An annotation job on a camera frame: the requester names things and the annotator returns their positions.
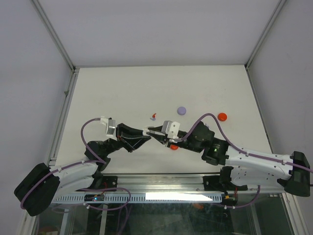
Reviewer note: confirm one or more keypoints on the white charging case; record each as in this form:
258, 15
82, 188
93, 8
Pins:
145, 131

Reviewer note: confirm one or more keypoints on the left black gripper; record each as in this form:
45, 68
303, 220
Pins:
127, 131

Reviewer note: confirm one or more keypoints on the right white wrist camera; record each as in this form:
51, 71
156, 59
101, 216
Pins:
171, 126

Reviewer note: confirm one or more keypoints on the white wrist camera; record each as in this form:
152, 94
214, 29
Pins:
109, 124
171, 126

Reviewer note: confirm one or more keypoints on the aluminium front rail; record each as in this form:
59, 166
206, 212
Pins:
142, 183

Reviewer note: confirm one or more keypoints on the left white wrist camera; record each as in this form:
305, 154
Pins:
109, 124

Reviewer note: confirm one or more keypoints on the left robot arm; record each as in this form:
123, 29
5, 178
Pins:
43, 184

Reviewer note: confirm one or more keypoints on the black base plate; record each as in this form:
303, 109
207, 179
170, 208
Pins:
108, 182
211, 183

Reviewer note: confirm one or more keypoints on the small green-lit circuit board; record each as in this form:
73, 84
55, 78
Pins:
94, 197

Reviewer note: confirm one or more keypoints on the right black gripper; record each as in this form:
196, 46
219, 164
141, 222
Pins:
162, 139

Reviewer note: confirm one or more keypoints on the red charging case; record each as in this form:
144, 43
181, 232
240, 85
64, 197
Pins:
222, 117
174, 147

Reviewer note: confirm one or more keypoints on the slotted cable duct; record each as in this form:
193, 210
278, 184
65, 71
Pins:
121, 198

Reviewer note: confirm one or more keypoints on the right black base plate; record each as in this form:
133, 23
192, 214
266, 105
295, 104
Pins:
211, 183

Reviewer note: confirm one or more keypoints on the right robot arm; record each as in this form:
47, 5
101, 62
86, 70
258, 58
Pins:
239, 166

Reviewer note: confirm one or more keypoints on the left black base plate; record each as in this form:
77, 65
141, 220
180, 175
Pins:
108, 182

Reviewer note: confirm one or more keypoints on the purple charging case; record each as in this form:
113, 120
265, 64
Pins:
181, 110

